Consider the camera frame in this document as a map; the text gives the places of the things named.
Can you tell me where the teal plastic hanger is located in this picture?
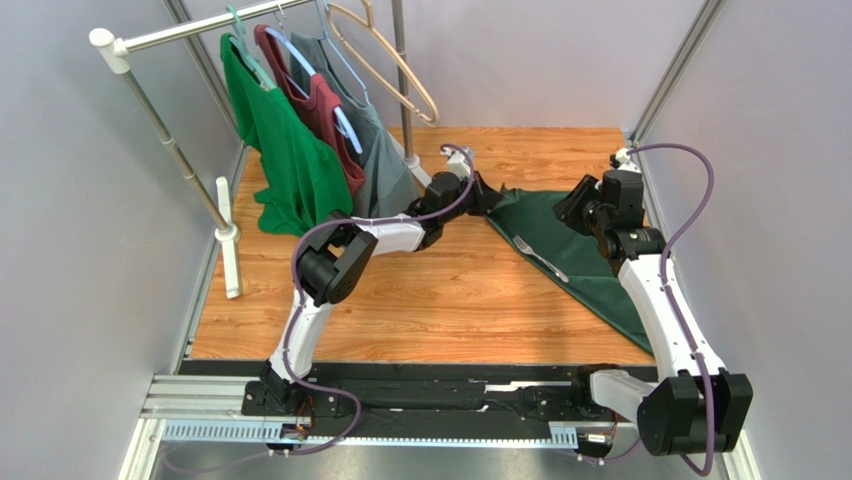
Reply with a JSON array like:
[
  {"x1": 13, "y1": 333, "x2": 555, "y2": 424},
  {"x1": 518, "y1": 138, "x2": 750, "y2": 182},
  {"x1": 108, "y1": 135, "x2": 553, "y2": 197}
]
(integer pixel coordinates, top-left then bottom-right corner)
[{"x1": 226, "y1": 5, "x2": 276, "y2": 91}]

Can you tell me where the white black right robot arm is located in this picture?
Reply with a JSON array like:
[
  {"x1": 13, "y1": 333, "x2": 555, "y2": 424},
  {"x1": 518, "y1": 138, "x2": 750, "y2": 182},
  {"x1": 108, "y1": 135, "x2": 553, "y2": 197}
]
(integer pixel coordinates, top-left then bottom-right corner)
[{"x1": 553, "y1": 170, "x2": 753, "y2": 456}]

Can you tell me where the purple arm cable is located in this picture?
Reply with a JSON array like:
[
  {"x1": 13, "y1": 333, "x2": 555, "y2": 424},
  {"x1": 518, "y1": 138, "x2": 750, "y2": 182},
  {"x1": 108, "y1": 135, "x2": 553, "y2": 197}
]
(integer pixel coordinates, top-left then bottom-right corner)
[
  {"x1": 162, "y1": 142, "x2": 478, "y2": 475},
  {"x1": 578, "y1": 141, "x2": 718, "y2": 478}
]

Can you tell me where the grey-blue hanging shirt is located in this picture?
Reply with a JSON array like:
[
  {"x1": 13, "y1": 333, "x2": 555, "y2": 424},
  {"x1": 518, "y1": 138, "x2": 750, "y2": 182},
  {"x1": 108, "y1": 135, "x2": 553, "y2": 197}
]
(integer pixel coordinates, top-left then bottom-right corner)
[{"x1": 290, "y1": 32, "x2": 420, "y2": 218}]

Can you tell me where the aluminium frame rail right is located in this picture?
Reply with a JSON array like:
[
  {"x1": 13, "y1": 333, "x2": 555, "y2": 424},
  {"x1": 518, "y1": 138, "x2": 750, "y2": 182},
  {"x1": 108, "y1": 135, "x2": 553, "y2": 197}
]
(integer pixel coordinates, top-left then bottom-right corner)
[{"x1": 625, "y1": 0, "x2": 727, "y2": 268}]

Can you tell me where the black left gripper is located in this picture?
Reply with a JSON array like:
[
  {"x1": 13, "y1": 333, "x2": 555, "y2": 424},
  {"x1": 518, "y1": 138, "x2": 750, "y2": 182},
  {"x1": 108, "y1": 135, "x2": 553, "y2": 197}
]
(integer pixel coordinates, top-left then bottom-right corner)
[{"x1": 440, "y1": 172, "x2": 506, "y2": 227}]

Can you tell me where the silver metal fork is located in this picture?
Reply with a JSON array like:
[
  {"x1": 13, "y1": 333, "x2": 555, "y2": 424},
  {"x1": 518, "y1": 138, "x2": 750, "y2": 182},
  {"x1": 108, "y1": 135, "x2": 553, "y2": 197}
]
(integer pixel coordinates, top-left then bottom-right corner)
[{"x1": 512, "y1": 235, "x2": 570, "y2": 283}]

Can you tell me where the dark green cloth napkin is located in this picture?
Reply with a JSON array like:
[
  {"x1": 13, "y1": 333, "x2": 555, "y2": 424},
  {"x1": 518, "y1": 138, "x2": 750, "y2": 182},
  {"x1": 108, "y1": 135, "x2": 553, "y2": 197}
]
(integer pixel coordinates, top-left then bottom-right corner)
[{"x1": 486, "y1": 186, "x2": 652, "y2": 353}]

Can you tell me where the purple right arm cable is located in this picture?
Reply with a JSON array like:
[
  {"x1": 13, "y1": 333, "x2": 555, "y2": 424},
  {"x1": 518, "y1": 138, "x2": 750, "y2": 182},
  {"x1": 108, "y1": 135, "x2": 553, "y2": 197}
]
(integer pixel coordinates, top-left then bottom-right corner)
[{"x1": 578, "y1": 141, "x2": 718, "y2": 478}]

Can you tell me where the aluminium front frame rail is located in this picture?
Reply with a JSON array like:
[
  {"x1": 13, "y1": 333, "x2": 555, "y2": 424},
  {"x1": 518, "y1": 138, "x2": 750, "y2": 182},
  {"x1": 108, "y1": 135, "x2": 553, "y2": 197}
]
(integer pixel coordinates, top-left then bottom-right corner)
[{"x1": 120, "y1": 360, "x2": 753, "y2": 479}]

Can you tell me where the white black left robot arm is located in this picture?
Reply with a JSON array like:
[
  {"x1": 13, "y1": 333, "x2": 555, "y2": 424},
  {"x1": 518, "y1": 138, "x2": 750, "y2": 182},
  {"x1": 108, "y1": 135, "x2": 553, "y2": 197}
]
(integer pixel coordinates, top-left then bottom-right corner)
[{"x1": 260, "y1": 171, "x2": 503, "y2": 405}]

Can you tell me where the green hanging t-shirt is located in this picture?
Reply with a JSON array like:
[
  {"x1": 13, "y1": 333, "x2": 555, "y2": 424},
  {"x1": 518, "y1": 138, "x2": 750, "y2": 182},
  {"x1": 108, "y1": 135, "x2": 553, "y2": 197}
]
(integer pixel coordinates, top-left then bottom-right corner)
[{"x1": 219, "y1": 33, "x2": 353, "y2": 236}]

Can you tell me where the white metal clothes rack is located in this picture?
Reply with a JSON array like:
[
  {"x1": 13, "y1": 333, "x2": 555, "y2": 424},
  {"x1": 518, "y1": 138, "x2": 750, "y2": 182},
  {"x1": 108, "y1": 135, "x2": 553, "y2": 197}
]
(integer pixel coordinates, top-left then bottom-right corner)
[{"x1": 88, "y1": 0, "x2": 434, "y2": 300}]

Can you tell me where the beige wooden hanger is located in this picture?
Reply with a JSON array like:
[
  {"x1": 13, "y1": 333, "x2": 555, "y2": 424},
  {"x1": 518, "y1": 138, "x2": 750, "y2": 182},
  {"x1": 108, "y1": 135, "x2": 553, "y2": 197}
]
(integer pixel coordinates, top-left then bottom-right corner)
[{"x1": 324, "y1": 0, "x2": 441, "y2": 128}]

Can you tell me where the maroon hanging shirt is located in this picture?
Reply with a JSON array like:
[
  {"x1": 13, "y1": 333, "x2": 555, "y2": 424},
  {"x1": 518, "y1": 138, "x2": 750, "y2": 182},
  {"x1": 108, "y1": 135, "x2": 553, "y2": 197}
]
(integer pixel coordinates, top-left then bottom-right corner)
[{"x1": 253, "y1": 25, "x2": 366, "y2": 194}]

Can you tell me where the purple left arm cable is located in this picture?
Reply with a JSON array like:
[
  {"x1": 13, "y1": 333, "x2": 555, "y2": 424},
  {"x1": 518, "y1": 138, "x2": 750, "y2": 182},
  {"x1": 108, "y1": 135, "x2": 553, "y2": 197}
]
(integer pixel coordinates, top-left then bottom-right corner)
[{"x1": 162, "y1": 142, "x2": 478, "y2": 475}]

